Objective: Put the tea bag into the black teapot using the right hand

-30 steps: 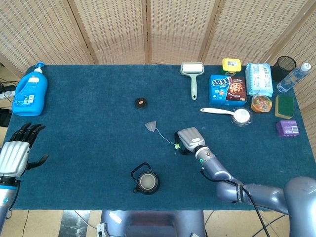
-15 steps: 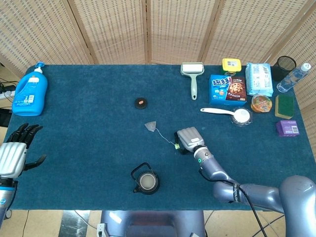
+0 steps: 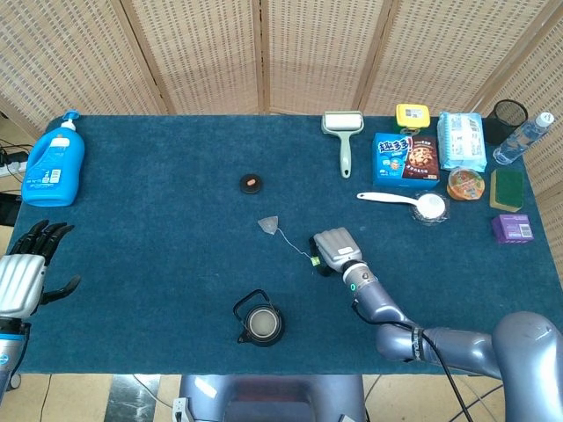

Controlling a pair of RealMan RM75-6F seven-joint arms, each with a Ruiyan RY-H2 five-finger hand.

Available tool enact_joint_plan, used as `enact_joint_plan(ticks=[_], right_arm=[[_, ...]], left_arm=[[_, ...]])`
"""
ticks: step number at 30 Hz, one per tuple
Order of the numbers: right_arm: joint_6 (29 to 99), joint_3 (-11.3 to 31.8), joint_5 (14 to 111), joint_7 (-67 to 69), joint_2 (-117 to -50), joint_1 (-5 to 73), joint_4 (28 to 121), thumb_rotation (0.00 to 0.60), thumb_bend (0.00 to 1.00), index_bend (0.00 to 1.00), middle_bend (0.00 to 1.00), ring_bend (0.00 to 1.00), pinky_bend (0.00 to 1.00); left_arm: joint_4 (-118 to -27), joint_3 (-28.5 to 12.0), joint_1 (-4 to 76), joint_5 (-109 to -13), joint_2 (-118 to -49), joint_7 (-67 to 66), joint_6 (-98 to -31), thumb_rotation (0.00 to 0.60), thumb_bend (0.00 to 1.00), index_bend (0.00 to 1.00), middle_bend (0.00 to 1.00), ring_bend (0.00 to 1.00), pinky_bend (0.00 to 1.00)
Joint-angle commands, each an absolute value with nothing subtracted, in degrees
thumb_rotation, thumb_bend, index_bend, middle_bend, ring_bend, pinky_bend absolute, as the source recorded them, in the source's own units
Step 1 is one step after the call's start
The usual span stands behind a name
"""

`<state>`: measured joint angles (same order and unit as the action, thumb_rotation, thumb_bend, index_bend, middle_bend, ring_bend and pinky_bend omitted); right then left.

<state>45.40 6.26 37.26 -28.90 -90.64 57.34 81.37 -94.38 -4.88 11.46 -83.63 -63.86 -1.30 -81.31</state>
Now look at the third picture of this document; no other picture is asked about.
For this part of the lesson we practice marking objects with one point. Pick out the green yellow sponge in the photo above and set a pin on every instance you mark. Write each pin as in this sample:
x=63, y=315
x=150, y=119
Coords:
x=508, y=186

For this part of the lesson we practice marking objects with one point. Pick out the black caster wheel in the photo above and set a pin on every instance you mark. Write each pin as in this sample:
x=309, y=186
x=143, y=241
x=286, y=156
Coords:
x=14, y=381

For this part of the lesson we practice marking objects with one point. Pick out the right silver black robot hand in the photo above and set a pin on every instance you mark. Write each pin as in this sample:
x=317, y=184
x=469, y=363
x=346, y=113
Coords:
x=336, y=246

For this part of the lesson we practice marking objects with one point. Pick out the blue cookie box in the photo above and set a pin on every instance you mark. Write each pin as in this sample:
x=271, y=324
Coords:
x=396, y=162

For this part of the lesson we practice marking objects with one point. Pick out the white power strip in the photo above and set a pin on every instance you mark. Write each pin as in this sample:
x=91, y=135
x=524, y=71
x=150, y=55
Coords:
x=13, y=167

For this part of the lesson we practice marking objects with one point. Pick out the pale green lint roller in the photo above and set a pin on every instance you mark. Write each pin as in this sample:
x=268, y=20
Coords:
x=345, y=149

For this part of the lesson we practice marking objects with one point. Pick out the clear plastic water bottle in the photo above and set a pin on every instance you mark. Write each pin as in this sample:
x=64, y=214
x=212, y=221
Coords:
x=519, y=140

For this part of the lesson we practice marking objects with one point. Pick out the yellow lidded green container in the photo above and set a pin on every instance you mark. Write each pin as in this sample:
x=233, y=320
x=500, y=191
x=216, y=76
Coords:
x=412, y=114

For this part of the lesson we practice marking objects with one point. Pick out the black mesh pen cup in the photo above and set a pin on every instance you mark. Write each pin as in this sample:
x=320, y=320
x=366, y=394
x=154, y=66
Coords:
x=497, y=127

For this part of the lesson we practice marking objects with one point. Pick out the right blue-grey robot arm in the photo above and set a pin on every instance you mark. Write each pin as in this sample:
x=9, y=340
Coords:
x=519, y=347

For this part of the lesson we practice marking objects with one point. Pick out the orange jelly cup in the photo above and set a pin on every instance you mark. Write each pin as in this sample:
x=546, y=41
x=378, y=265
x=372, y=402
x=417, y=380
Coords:
x=465, y=184

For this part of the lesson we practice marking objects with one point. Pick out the blue plush tablecloth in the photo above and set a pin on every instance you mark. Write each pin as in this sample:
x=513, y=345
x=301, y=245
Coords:
x=154, y=242

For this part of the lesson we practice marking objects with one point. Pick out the blue-grey robot torso base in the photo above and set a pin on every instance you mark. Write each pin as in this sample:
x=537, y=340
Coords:
x=272, y=395

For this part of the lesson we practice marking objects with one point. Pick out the light blue wet wipes pack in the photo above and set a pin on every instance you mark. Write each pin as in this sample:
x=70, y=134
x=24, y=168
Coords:
x=462, y=140

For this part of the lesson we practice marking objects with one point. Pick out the small black round lid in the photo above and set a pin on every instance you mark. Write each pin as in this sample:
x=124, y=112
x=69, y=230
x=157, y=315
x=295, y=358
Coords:
x=251, y=184

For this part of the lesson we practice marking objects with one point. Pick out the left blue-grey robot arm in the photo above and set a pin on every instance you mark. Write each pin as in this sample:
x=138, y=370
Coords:
x=11, y=347

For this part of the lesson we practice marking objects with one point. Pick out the small purple box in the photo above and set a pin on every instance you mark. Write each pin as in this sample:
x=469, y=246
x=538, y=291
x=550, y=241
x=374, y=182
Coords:
x=512, y=228

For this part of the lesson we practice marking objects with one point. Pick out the woven wooden folding screen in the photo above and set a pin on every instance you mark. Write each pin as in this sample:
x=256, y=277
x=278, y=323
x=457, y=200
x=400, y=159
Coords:
x=198, y=53

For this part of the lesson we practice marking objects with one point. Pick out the pyramid tea bag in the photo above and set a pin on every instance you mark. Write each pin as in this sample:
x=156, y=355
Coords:
x=268, y=224

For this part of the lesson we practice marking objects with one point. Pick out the blue detergent pump bottle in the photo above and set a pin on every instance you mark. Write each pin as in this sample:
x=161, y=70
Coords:
x=50, y=171

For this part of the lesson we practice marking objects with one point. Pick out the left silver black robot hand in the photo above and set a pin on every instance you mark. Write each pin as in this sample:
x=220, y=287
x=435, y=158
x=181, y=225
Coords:
x=17, y=281

